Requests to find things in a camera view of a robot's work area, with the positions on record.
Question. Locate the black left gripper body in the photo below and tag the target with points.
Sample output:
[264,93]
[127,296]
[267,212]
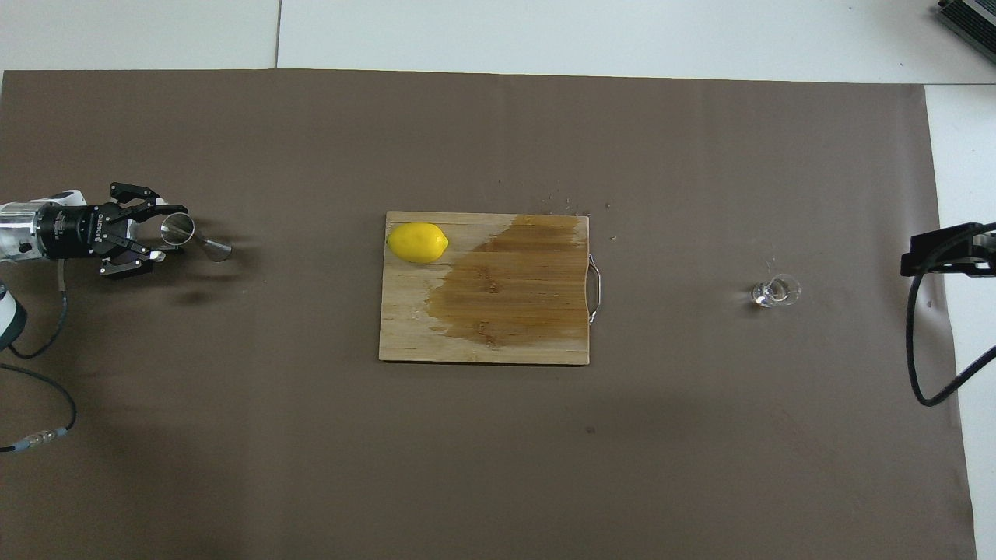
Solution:
[74,232]

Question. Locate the steel double jigger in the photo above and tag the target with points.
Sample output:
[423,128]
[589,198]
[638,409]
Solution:
[180,229]

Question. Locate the small clear glass cup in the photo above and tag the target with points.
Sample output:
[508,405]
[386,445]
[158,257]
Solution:
[775,291]

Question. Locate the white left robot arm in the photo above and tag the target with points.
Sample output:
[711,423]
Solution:
[15,229]

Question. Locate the grey finned metal device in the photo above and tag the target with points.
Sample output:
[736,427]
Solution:
[973,27]

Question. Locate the brown paper table mat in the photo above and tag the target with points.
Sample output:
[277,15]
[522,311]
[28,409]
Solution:
[311,467]

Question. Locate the yellow lemon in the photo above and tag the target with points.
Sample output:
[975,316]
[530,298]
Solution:
[417,243]

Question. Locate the wooden cutting board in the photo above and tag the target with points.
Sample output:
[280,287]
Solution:
[498,311]

